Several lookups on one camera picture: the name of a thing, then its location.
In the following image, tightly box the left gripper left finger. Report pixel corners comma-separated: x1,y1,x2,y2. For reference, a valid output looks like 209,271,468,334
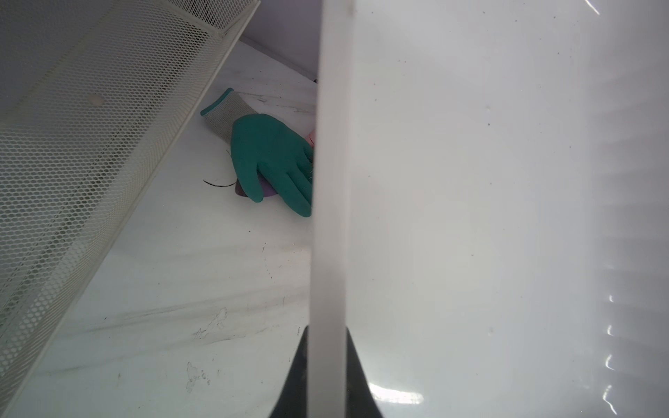
269,327,308,418

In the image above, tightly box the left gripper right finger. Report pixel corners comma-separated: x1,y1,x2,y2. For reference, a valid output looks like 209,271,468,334
346,330,383,418

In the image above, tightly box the white plastic storage box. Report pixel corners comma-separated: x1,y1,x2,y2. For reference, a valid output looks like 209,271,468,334
309,1,668,417

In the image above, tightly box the pink object behind box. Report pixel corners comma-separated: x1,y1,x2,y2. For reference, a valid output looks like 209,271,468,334
306,130,316,148

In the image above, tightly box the purple object under glove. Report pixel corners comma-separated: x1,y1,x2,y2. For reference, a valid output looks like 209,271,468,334
234,174,277,198

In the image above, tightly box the green rubber glove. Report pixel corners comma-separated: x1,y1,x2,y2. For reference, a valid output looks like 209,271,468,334
200,88,314,218

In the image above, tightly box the lower white mesh shelf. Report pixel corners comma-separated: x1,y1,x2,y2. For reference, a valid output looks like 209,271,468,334
1,1,258,412

